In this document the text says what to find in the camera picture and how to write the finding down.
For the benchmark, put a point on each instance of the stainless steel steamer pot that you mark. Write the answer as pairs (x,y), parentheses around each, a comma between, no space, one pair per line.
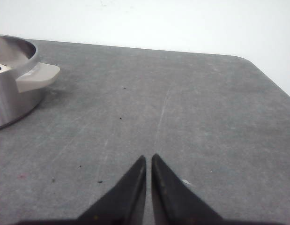
(23,78)

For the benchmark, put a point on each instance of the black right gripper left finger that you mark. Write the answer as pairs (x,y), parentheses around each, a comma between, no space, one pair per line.
(123,204)

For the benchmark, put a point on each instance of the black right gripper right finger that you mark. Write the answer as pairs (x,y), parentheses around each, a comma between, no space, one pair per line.
(205,192)

